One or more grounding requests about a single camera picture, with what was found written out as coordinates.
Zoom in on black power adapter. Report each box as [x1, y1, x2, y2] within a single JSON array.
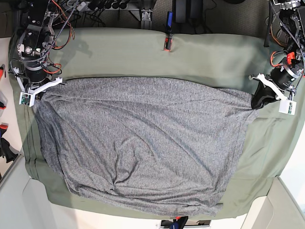
[[173, 0, 203, 23]]

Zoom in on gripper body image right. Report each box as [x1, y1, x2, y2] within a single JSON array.
[[267, 61, 304, 91]]

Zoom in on orange blue clamp bottom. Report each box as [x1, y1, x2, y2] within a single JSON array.
[[169, 216, 188, 229]]

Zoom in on grey heathered T-shirt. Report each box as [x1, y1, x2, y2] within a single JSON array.
[[33, 77, 258, 217]]

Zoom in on aluminium frame bracket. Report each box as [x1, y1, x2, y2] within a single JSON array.
[[141, 10, 153, 30]]

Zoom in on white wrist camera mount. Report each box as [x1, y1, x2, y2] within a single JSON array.
[[16, 77, 63, 107]]

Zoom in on tools at left edge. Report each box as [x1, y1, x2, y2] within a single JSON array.
[[0, 63, 19, 164]]

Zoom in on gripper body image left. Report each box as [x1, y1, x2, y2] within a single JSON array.
[[14, 67, 52, 90]]

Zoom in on green table cloth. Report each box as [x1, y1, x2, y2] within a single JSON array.
[[10, 28, 305, 219]]

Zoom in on orange black clamp top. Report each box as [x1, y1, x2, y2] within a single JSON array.
[[163, 33, 173, 52]]

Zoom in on blue clamp handle top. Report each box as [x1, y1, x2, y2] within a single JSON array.
[[166, 11, 173, 33]]

